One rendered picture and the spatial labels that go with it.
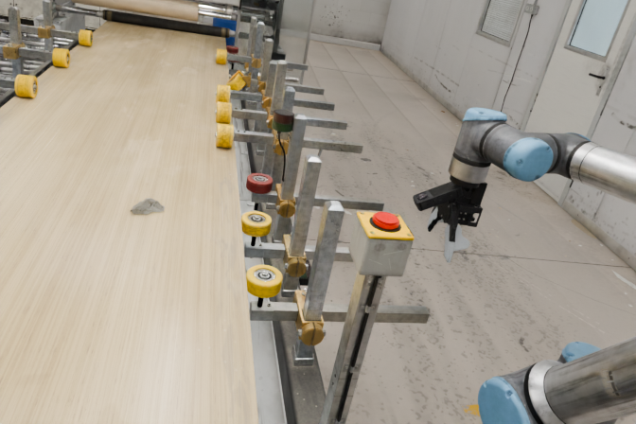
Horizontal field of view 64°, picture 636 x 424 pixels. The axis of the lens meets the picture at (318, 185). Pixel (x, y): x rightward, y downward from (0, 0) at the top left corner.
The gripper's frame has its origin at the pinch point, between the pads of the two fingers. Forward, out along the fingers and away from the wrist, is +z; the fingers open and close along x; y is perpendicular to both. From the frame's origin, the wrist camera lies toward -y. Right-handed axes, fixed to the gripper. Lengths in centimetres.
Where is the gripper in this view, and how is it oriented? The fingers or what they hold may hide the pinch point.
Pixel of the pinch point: (434, 246)
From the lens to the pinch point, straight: 134.4
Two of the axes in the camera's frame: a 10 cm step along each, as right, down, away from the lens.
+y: 9.8, 1.1, 1.8
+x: -1.2, -4.3, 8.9
